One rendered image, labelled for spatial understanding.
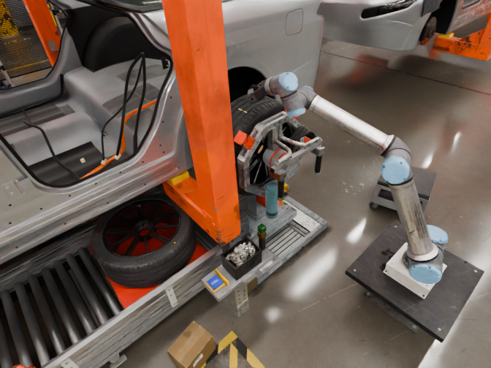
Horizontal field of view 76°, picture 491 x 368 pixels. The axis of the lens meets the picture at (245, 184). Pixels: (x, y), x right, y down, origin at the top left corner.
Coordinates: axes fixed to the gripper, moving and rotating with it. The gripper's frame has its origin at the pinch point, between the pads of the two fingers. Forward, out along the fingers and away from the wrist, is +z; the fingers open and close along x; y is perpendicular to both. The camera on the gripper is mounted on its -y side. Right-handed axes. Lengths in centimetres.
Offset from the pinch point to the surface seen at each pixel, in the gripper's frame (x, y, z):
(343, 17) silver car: -10, 235, 118
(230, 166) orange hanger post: -21.8, -39.2, -16.0
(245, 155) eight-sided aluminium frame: -27.2, -21.8, -1.7
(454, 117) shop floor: -178, 279, 54
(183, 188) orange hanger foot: -32, -53, 42
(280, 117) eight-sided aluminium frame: -20.8, 9.3, -5.2
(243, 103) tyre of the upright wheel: -4.1, 0.5, 10.3
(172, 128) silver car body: 5, -40, 32
